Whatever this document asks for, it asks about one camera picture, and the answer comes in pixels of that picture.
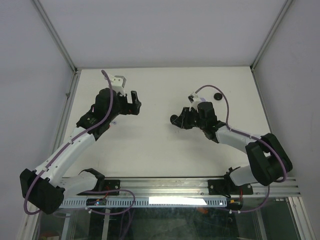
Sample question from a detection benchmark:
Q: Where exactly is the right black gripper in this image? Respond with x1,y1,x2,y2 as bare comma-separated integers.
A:
171,107,206,130

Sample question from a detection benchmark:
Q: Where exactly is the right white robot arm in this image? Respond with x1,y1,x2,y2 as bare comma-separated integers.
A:
170,101,293,198

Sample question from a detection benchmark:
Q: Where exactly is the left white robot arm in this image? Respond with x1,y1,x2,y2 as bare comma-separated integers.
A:
19,88,142,215

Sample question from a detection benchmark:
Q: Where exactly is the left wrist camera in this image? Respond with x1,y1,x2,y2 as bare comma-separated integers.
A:
109,75,127,95

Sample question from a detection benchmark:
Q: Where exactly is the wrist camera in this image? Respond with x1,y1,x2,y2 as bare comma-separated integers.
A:
188,92,202,111
109,75,127,95

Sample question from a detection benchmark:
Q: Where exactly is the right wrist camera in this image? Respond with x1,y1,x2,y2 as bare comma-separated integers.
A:
188,92,202,111

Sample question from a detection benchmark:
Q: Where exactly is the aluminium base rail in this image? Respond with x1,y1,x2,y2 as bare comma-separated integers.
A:
59,176,300,200

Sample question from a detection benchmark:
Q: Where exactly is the white slotted cable duct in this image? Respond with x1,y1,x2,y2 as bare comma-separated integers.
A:
60,196,227,209

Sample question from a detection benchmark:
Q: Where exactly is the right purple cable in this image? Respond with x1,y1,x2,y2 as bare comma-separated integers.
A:
191,84,288,214

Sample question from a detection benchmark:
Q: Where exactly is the purple cable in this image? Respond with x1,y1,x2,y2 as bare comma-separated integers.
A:
191,84,288,214
24,69,115,216

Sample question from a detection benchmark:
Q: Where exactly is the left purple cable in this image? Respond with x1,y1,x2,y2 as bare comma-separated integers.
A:
24,69,115,216

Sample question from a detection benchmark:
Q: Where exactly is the left metal frame post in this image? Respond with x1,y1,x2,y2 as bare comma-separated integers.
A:
31,0,78,74

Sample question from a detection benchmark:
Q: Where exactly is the metal corner frame post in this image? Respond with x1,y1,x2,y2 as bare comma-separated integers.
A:
249,0,295,72

